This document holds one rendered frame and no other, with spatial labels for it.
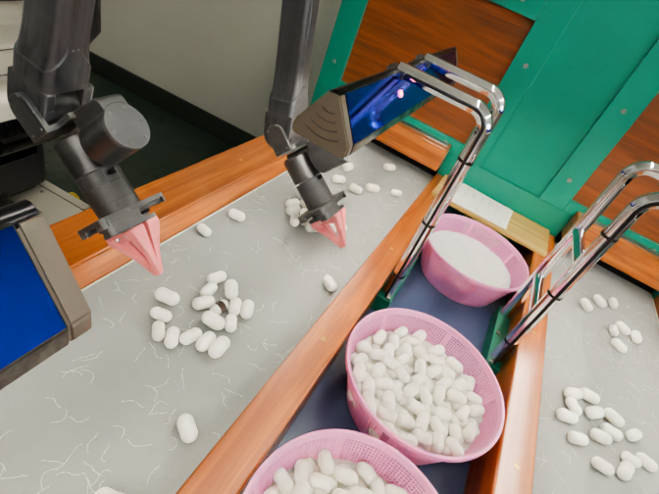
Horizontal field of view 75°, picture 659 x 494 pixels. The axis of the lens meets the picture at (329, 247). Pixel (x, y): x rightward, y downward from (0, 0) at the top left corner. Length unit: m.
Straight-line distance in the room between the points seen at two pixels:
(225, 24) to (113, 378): 2.16
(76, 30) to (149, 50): 2.34
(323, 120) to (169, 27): 2.30
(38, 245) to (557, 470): 0.74
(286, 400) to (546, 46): 1.01
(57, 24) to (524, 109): 1.04
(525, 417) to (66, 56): 0.79
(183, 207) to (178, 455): 0.44
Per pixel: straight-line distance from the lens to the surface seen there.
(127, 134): 0.57
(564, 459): 0.83
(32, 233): 0.26
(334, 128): 0.53
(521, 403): 0.80
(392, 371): 0.74
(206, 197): 0.88
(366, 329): 0.75
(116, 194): 0.61
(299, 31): 0.81
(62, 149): 0.63
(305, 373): 0.63
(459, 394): 0.76
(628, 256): 1.34
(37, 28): 0.59
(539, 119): 1.28
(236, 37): 2.53
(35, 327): 0.26
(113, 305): 0.70
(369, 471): 0.62
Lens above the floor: 1.27
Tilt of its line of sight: 37 degrees down
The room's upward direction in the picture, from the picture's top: 23 degrees clockwise
